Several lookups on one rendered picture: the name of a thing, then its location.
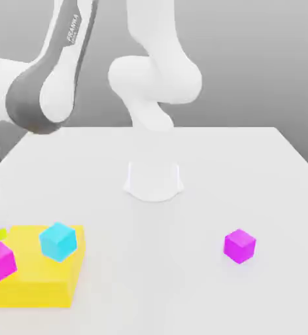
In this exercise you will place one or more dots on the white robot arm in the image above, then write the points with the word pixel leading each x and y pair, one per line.
pixel 153 78

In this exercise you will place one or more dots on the small cyan cube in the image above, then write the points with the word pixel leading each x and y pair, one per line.
pixel 58 242

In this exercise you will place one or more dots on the large yellow box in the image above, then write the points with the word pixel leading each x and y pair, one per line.
pixel 43 282

